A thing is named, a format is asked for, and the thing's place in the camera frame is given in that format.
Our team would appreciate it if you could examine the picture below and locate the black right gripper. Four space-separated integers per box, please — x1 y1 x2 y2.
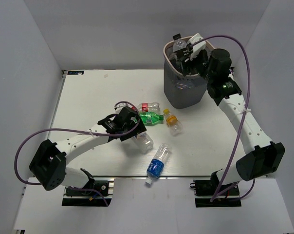
177 49 215 83

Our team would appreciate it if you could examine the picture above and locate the clear bottle blue white label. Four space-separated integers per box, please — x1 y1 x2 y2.
131 132 154 154

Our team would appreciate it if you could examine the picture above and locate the clear bottle yellow label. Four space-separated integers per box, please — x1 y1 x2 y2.
163 109 183 136

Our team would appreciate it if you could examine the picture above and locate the clear bottle black cap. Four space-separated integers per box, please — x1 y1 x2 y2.
172 34 189 61

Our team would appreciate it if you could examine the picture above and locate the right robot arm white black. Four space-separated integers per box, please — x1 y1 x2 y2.
195 49 285 195

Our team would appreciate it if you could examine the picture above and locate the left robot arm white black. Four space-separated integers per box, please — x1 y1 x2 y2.
29 107 146 195

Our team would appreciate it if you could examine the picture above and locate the grey mesh waste bin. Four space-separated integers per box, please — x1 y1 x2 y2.
163 40 207 109

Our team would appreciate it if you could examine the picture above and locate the green bottle in pile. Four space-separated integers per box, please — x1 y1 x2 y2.
140 112 164 126

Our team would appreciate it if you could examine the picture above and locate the clear bottle red cap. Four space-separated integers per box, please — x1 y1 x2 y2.
136 102 160 115

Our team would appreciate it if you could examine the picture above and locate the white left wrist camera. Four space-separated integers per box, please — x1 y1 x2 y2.
114 103 131 114

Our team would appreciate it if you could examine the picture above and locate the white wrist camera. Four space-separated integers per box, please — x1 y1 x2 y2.
187 33 206 60
114 103 131 114

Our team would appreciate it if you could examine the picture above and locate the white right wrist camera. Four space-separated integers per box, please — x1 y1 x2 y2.
187 33 206 60

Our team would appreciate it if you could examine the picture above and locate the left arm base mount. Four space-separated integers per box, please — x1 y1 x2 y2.
62 177 114 207

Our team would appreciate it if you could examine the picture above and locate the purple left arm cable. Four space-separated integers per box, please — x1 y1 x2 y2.
14 101 142 207

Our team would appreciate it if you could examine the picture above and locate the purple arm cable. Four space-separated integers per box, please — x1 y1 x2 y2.
189 35 256 203
14 101 142 207

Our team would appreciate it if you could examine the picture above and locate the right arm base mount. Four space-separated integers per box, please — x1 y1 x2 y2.
189 180 241 208

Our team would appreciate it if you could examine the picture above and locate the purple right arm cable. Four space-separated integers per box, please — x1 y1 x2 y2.
189 35 256 203

